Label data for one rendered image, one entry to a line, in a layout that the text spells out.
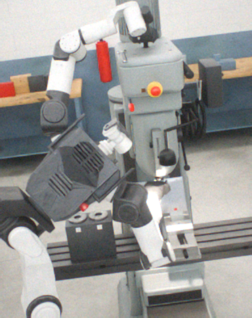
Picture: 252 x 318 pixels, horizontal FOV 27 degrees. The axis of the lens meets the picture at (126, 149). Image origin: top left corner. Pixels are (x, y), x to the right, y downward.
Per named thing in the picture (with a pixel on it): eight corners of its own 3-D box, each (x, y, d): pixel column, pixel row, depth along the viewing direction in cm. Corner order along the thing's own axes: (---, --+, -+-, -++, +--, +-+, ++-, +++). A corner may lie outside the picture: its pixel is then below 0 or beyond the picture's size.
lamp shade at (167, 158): (166, 167, 212) (165, 154, 209) (155, 163, 217) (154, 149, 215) (180, 162, 215) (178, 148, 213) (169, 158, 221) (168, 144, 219)
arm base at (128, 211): (132, 232, 190) (145, 209, 184) (101, 217, 190) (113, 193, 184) (140, 211, 203) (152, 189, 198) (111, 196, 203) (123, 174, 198)
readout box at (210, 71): (226, 106, 254) (224, 64, 246) (207, 109, 254) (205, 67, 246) (216, 96, 272) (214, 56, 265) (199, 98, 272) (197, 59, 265)
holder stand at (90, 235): (116, 255, 246) (111, 219, 239) (71, 261, 246) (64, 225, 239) (115, 242, 258) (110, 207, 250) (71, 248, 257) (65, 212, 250)
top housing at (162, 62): (187, 92, 206) (184, 52, 201) (123, 100, 206) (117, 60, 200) (170, 68, 250) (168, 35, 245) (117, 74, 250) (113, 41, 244)
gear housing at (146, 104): (183, 109, 219) (182, 86, 215) (126, 116, 218) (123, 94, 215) (172, 90, 250) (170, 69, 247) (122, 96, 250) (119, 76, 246)
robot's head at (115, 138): (117, 159, 198) (134, 144, 198) (102, 141, 193) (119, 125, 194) (111, 154, 204) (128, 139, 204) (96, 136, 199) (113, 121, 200)
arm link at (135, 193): (149, 229, 190) (136, 198, 185) (126, 234, 193) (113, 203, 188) (154, 213, 200) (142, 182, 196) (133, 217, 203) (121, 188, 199)
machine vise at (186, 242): (201, 258, 236) (200, 237, 232) (169, 262, 236) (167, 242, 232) (188, 221, 269) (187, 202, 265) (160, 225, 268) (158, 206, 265)
